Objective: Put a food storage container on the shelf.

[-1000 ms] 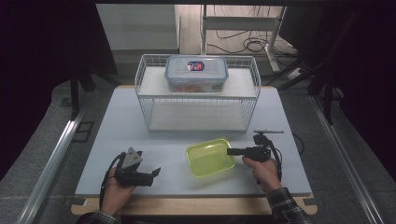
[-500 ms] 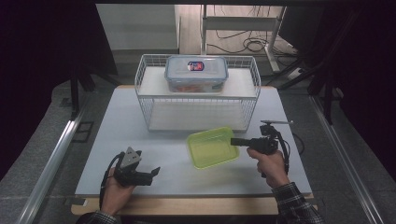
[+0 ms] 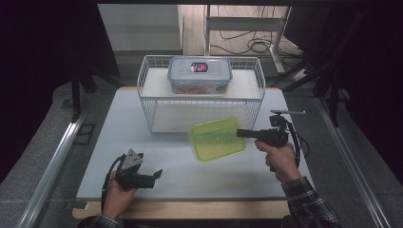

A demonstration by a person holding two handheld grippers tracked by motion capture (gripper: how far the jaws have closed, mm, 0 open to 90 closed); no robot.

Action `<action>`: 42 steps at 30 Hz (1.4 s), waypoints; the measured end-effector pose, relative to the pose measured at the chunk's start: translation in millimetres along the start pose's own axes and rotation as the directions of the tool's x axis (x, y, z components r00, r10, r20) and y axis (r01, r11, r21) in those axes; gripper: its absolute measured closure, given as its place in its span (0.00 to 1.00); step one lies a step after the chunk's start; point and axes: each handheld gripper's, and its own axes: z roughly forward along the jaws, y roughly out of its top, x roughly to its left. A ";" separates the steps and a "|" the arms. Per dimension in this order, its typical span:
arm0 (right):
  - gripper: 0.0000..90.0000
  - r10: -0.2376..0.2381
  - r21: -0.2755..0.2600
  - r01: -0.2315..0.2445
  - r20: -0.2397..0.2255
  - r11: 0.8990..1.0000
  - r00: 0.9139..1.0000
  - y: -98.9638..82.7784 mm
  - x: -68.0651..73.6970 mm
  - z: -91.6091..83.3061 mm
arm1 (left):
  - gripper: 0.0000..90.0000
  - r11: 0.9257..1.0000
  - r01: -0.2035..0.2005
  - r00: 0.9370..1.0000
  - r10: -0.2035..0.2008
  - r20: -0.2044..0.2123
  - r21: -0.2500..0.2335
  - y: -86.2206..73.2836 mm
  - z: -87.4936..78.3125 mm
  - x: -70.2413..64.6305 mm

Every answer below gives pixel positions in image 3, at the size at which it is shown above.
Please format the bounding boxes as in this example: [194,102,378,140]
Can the dark curtain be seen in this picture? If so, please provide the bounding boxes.
[283,0,403,186]
[0,0,121,184]

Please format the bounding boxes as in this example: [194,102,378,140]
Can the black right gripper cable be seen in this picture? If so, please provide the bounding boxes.
[280,117,312,168]

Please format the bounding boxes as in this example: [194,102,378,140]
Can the white metal desk frame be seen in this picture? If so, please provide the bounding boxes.
[203,4,293,75]

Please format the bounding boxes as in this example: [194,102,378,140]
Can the person's right hand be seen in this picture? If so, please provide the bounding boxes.
[254,140,302,184]

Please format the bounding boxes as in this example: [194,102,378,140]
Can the yellow-green plastic lid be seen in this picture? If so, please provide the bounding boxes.
[188,115,248,164]

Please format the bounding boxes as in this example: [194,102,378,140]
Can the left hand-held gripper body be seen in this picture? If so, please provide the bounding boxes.
[114,148,152,191]

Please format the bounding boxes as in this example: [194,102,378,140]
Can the person's left hand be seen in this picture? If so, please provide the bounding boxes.
[102,179,139,220]

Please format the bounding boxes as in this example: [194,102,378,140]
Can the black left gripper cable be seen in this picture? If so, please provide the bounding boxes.
[100,153,127,214]

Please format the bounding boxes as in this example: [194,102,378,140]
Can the black floor cables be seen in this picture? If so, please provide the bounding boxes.
[210,5,303,59]

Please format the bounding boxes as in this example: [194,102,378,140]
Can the aluminium rail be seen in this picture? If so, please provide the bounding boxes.
[14,94,93,228]
[315,96,393,228]

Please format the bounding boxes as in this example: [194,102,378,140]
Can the pale grey table mat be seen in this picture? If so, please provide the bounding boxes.
[76,87,318,201]

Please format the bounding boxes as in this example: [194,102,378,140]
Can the white cabinet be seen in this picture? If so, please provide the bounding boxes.
[97,3,185,53]

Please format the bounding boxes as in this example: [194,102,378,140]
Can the white wire shelf rack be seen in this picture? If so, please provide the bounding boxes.
[136,54,266,135]

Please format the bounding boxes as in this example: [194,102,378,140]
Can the wooden table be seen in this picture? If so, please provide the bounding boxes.
[71,85,324,220]

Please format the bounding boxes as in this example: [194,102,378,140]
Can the clear lidded food container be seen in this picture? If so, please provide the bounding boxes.
[166,55,234,96]

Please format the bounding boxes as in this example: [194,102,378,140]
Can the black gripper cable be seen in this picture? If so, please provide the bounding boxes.
[100,153,127,214]
[280,117,312,168]

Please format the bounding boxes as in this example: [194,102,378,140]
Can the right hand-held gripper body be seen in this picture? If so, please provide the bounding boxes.
[256,109,307,149]

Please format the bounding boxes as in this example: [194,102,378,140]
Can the black metal stand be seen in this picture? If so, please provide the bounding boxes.
[281,56,351,128]
[69,61,125,124]

